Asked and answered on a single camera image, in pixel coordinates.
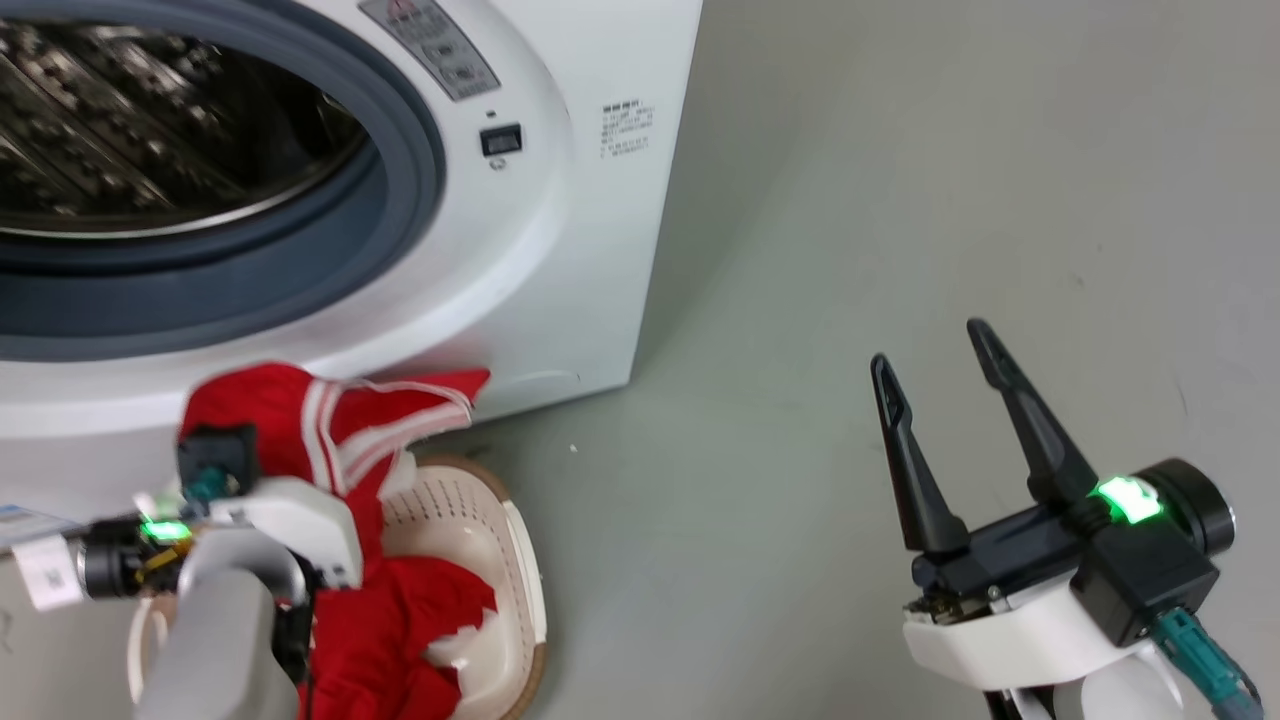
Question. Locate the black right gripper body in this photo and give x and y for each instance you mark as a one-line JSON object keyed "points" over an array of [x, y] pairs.
{"points": [[1000, 560]]}

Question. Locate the cream perforated laundry basket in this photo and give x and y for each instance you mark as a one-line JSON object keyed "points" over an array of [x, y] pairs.
{"points": [[450, 530]]}

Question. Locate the blue energy label sticker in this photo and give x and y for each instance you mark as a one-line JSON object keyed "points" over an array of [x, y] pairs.
{"points": [[25, 520]]}

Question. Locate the teal right camera connector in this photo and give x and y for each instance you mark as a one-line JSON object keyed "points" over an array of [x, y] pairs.
{"points": [[1200, 660]]}

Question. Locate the grey rubber door gasket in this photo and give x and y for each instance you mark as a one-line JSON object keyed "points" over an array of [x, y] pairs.
{"points": [[400, 200]]}

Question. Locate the grey warning sticker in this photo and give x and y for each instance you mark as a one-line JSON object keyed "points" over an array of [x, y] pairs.
{"points": [[440, 50]]}

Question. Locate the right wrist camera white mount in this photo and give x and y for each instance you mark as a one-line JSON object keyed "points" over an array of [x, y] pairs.
{"points": [[1140, 580]]}

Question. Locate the white front-load washing machine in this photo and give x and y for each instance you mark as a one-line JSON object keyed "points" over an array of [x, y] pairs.
{"points": [[560, 250]]}

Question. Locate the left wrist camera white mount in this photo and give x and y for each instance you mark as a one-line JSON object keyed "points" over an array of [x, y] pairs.
{"points": [[300, 520]]}

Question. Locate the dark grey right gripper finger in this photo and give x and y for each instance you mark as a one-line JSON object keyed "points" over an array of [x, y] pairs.
{"points": [[1040, 440], [915, 480]]}

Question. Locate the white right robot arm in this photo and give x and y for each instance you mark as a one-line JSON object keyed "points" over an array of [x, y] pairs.
{"points": [[1120, 698]]}

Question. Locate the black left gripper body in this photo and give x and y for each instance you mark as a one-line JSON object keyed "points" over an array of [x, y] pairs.
{"points": [[115, 560]]}

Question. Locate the black door latch slot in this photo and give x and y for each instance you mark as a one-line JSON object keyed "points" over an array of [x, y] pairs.
{"points": [[501, 140]]}

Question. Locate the teal camera connector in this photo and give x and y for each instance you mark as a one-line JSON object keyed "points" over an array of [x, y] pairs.
{"points": [[1200, 660], [205, 485]]}

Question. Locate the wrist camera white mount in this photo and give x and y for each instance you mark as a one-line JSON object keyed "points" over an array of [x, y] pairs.
{"points": [[1140, 580], [300, 520]]}

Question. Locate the red garment with white stripes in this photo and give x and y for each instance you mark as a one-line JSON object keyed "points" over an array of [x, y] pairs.
{"points": [[380, 640]]}

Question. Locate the teal left camera connector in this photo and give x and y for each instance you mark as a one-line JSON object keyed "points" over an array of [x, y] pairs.
{"points": [[205, 485]]}

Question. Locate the stainless steel washing machine drum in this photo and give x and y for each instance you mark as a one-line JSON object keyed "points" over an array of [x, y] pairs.
{"points": [[150, 120]]}

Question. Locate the small printed text sticker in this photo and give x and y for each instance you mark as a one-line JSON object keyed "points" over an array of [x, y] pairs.
{"points": [[626, 128]]}

